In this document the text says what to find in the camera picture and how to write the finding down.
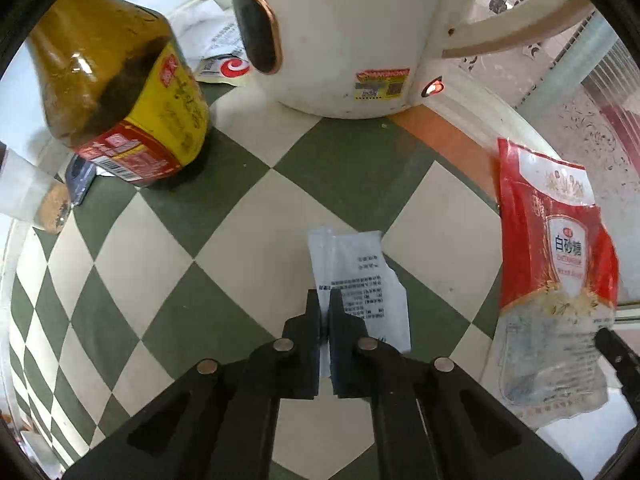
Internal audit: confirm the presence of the dark blue packet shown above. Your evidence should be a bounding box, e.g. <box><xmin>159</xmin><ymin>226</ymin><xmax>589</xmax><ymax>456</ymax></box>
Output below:
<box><xmin>65</xmin><ymin>155</ymin><xmax>99</xmax><ymax>209</ymax></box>

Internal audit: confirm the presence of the white paper leaflet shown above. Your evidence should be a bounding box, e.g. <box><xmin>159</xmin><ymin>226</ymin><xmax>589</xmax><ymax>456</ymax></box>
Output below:
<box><xmin>167</xmin><ymin>0</ymin><xmax>246</xmax><ymax>61</ymax></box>

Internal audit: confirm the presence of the white pink electric kettle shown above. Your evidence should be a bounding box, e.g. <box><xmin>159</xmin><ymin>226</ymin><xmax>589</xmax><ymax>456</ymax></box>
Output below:
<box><xmin>222</xmin><ymin>0</ymin><xmax>597</xmax><ymax>120</ymax></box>

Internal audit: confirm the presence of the red white packet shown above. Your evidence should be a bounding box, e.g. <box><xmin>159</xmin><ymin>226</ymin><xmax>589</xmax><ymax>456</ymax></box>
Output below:
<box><xmin>195</xmin><ymin>54</ymin><xmax>252</xmax><ymax>85</ymax></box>

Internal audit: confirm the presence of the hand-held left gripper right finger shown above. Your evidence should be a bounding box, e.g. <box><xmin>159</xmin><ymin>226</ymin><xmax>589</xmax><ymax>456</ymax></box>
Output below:
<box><xmin>329</xmin><ymin>287</ymin><xmax>583</xmax><ymax>480</ymax></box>

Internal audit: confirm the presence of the green checkered tablecloth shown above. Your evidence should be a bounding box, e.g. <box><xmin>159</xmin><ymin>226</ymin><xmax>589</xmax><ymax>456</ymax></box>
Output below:
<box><xmin>7</xmin><ymin>80</ymin><xmax>623</xmax><ymax>480</ymax></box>

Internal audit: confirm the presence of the white printed sachet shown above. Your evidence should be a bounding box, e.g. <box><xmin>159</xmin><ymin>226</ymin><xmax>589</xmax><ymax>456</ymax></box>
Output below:
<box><xmin>306</xmin><ymin>227</ymin><xmax>413</xmax><ymax>378</ymax></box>

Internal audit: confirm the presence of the brown sauce bottle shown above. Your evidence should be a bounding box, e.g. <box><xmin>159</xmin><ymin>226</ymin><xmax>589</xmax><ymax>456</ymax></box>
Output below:
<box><xmin>25</xmin><ymin>0</ymin><xmax>211</xmax><ymax>188</ymax></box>

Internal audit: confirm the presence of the red sugar bag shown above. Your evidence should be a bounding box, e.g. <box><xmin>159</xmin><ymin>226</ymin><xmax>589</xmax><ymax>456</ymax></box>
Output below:
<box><xmin>492</xmin><ymin>137</ymin><xmax>622</xmax><ymax>431</ymax></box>

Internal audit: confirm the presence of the spice jar with brown lid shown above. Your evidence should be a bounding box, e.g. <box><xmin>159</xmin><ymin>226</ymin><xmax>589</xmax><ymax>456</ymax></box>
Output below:
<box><xmin>0</xmin><ymin>142</ymin><xmax>74</xmax><ymax>235</ymax></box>

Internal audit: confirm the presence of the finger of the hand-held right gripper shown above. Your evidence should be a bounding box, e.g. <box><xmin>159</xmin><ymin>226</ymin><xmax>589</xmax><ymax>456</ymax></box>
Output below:
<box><xmin>594</xmin><ymin>327</ymin><xmax>640</xmax><ymax>413</ymax></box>

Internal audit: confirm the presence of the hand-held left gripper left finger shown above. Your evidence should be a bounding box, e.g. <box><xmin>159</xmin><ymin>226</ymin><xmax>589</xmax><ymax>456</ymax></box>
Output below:
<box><xmin>62</xmin><ymin>289</ymin><xmax>322</xmax><ymax>480</ymax></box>

